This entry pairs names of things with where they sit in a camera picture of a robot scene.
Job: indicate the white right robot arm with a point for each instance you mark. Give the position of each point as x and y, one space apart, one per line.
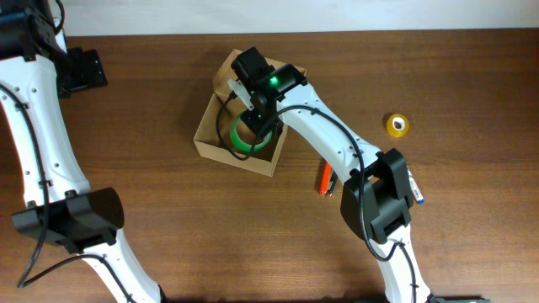
377 195

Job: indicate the green tape roll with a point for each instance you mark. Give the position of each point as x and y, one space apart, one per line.
243 146

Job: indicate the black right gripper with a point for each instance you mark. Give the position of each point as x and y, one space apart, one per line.
259 127

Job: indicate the orange black stapler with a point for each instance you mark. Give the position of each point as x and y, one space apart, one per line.
328 180

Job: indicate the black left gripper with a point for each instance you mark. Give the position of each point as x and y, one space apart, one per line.
90 71

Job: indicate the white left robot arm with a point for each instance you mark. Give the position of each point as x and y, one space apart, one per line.
38 70

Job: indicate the blue whiteboard marker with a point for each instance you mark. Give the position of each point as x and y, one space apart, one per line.
415 188

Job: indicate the small yellow tape roll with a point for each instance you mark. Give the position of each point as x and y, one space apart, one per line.
397 125

